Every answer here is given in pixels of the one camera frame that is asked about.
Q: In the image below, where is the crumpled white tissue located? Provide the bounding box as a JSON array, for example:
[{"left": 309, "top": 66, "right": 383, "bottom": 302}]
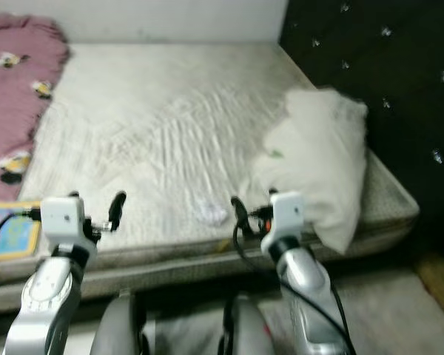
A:
[{"left": 196, "top": 200, "right": 230, "bottom": 226}]

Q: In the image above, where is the grey robot left leg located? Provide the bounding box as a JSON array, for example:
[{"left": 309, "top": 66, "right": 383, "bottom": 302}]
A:
[{"left": 92, "top": 292, "right": 149, "bottom": 355}]

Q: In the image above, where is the white pillow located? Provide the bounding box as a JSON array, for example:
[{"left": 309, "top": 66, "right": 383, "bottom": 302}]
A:
[{"left": 252, "top": 89, "right": 369, "bottom": 254}]

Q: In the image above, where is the black bed frame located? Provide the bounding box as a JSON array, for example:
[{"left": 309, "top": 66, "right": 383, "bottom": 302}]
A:
[{"left": 0, "top": 255, "right": 419, "bottom": 337}]

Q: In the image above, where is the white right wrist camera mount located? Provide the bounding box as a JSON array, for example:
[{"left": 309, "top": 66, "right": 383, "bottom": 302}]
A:
[{"left": 260, "top": 191, "right": 306, "bottom": 245}]

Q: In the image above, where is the grey robot leg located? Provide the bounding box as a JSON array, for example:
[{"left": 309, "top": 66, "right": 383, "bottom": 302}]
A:
[
  {"left": 92, "top": 292, "right": 149, "bottom": 355},
  {"left": 218, "top": 294, "right": 282, "bottom": 355}
]

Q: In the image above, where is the brown floor mat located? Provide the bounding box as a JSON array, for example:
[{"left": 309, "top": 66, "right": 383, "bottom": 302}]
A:
[{"left": 416, "top": 251, "right": 444, "bottom": 311}]

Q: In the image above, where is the colourful yellow-edged picture book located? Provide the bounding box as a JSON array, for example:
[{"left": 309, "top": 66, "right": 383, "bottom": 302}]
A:
[{"left": 0, "top": 201, "right": 41, "bottom": 261}]

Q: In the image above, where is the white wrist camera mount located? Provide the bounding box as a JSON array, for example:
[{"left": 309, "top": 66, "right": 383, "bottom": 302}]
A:
[
  {"left": 260, "top": 191, "right": 306, "bottom": 245},
  {"left": 43, "top": 196, "right": 95, "bottom": 249}
]

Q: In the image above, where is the grey robot right leg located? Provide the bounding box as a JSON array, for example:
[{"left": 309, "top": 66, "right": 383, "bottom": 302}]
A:
[{"left": 218, "top": 294, "right": 282, "bottom": 355}]

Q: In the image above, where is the black tufted headboard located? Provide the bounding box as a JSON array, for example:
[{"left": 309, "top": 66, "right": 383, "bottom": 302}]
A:
[{"left": 279, "top": 0, "right": 444, "bottom": 260}]

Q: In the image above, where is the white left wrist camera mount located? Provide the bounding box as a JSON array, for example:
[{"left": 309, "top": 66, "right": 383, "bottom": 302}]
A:
[{"left": 43, "top": 196, "right": 95, "bottom": 249}]

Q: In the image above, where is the white quilted mattress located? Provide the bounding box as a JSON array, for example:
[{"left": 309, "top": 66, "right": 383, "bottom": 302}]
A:
[{"left": 0, "top": 42, "right": 421, "bottom": 315}]

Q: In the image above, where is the pink cartoon print blanket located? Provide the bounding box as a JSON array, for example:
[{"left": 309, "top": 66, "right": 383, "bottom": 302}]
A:
[{"left": 0, "top": 13, "right": 70, "bottom": 204}]

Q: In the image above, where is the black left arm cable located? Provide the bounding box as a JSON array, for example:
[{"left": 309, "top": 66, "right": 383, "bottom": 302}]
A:
[{"left": 0, "top": 209, "right": 45, "bottom": 297}]

